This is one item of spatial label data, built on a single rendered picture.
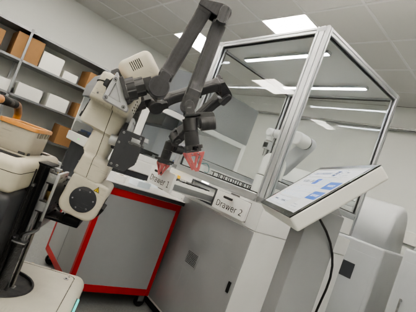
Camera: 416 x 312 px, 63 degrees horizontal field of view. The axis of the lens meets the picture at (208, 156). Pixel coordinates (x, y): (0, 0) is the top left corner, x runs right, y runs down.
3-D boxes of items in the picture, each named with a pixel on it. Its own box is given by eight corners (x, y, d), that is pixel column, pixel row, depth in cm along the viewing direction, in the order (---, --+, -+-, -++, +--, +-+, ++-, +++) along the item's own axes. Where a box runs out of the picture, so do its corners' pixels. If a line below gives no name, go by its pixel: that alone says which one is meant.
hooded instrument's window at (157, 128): (124, 154, 275) (145, 103, 277) (70, 130, 418) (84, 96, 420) (225, 189, 343) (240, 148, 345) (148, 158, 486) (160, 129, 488)
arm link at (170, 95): (225, 69, 179) (232, 80, 173) (226, 90, 190) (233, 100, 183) (143, 93, 173) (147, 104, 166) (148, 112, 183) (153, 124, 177)
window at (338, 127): (276, 181, 184) (329, 36, 188) (275, 180, 185) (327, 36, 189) (353, 213, 236) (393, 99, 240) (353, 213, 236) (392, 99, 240)
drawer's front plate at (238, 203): (242, 221, 185) (249, 202, 186) (212, 206, 208) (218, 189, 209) (244, 222, 186) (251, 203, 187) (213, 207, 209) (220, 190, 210)
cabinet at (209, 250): (202, 379, 174) (255, 231, 178) (125, 283, 256) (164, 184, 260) (307, 368, 230) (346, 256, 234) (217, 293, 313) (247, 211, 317)
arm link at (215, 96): (220, 82, 185) (228, 93, 178) (226, 86, 189) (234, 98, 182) (166, 132, 198) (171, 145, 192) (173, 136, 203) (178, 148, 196)
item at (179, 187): (170, 190, 194) (174, 180, 194) (151, 179, 215) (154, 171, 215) (220, 205, 218) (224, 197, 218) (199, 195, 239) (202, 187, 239)
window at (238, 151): (259, 194, 187) (316, 34, 192) (180, 164, 256) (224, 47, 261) (259, 194, 188) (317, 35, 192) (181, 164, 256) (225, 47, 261)
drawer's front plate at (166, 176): (168, 192, 192) (175, 174, 192) (147, 181, 215) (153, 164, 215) (171, 193, 193) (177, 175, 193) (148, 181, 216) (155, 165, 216)
